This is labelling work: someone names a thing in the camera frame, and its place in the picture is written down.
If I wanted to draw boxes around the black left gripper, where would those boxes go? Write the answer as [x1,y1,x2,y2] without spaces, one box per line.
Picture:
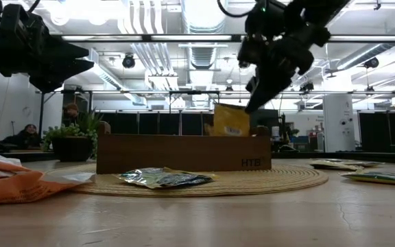
[0,3,96,94]

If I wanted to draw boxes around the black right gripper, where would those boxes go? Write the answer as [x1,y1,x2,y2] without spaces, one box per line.
[244,24,331,115]

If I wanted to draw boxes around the round woven straw placemat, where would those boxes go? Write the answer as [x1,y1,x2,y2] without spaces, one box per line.
[46,163,329,198]

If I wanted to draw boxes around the brown wooden compartment tea box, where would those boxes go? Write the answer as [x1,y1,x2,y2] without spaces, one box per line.
[96,120,273,175]

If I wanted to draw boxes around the green yellow tea packet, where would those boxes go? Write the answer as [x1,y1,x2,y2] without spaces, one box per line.
[340,170,395,187]
[114,167,216,190]

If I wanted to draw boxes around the plain yellow tea packet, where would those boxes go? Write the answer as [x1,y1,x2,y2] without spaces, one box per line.
[309,159,365,172]

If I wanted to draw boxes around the black ceiling spotlight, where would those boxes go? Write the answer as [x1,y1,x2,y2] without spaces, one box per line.
[363,56,380,69]
[121,53,136,69]

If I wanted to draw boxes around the black background truss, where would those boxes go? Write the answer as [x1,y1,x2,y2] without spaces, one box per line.
[34,89,395,97]

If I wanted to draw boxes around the white column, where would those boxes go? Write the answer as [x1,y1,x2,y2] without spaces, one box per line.
[322,94,355,153]

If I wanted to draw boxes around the potted green succulent plant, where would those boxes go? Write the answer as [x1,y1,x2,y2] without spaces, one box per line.
[41,109,104,163]

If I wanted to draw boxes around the black overhead crossbar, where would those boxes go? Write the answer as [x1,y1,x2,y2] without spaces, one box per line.
[51,33,395,43]

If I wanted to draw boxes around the black partition panels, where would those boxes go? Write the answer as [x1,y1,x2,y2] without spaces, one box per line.
[358,111,395,154]
[94,110,215,137]

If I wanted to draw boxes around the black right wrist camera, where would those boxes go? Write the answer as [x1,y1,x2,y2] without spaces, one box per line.
[237,0,287,69]

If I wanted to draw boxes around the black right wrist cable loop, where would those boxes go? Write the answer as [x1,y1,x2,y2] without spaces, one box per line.
[217,0,250,18]

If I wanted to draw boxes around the silver ventilation duct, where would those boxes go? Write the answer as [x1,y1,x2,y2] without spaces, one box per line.
[180,0,226,69]

